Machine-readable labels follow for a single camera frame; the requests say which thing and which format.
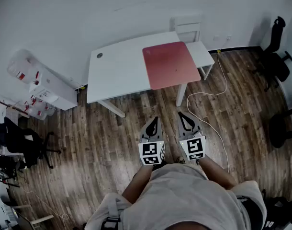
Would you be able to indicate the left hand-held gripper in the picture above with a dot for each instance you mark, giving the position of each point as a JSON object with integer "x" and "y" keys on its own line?
{"x": 149, "y": 152}

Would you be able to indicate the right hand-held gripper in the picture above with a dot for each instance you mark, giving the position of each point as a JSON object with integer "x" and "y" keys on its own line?
{"x": 194, "y": 147}

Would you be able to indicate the pink and black mat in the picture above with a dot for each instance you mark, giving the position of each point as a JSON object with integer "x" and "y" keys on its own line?
{"x": 170, "y": 63}

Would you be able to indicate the person's right forearm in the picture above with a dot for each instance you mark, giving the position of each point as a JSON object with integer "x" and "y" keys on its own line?
{"x": 215, "y": 174}

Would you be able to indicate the person's left forearm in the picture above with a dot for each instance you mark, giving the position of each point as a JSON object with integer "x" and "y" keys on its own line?
{"x": 137, "y": 186}

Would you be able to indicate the person's grey shoe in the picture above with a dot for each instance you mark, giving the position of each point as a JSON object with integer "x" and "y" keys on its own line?
{"x": 180, "y": 160}

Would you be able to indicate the white desk leg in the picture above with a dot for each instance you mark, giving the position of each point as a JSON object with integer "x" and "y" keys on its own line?
{"x": 181, "y": 95}
{"x": 112, "y": 108}

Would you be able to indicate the person's black trousers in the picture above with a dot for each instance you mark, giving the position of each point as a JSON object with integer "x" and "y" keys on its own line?
{"x": 160, "y": 165}

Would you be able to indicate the person's grey shirt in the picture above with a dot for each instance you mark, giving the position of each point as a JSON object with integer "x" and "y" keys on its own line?
{"x": 184, "y": 200}

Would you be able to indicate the white chair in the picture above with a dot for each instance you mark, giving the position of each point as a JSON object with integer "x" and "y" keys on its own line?
{"x": 201, "y": 54}

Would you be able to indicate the black round stool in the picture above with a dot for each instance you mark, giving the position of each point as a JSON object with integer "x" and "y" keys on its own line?
{"x": 280, "y": 130}

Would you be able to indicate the white storage boxes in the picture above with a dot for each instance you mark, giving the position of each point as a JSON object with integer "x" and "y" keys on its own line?
{"x": 55, "y": 92}

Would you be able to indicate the black office chair with headrest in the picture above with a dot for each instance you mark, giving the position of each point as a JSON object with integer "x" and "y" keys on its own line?
{"x": 275, "y": 66}

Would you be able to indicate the clear water jug red cap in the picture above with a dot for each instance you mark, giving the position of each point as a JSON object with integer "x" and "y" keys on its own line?
{"x": 38, "y": 111}

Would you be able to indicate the black equipment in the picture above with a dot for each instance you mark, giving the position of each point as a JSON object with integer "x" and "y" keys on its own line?
{"x": 282, "y": 212}

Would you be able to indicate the black mesh office chair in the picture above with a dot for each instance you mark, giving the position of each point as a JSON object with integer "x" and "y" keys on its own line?
{"x": 21, "y": 140}

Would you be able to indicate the clear water bottle red label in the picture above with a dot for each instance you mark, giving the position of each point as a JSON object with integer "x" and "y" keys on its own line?
{"x": 21, "y": 66}

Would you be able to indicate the brown coat rack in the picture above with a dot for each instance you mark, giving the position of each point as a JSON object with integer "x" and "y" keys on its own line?
{"x": 7, "y": 105}

